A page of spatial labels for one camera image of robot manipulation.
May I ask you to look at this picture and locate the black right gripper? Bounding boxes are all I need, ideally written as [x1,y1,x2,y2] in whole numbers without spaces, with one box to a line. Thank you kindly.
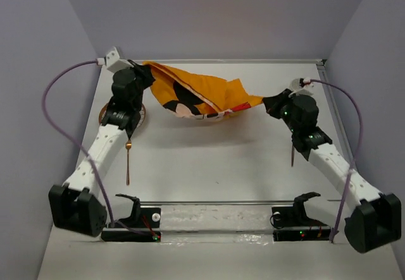
[263,88,298,133]

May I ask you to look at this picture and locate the orange cartoon cloth placemat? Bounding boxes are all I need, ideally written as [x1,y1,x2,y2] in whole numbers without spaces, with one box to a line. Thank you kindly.
[143,61,263,121]

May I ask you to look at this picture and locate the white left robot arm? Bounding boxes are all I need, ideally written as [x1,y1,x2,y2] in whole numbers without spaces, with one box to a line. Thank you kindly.
[42,59,154,237]

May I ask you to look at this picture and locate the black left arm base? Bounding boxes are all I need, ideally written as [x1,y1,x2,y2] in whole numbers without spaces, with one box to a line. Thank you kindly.
[101,193,161,243]

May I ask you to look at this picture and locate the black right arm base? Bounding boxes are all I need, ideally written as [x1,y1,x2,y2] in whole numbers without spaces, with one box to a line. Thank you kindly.
[269,192,331,242]

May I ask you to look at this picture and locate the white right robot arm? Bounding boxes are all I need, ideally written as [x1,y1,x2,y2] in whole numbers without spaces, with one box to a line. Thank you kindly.
[263,89,402,253]

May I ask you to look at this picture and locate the white ceramic mug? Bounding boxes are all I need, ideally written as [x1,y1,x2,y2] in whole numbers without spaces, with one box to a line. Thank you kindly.
[289,78,312,97]

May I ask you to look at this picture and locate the patterned ceramic plate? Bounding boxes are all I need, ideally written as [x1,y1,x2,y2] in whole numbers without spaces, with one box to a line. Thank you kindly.
[98,103,146,130]

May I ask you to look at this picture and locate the copper knife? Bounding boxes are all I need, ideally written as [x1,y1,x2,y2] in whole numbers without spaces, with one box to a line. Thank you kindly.
[290,146,295,167]

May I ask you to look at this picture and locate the copper fork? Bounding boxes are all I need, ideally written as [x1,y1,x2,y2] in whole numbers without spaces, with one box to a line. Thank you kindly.
[125,139,132,186]

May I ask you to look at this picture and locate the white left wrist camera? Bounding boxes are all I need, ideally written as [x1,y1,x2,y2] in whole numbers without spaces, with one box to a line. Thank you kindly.
[96,47,127,73]

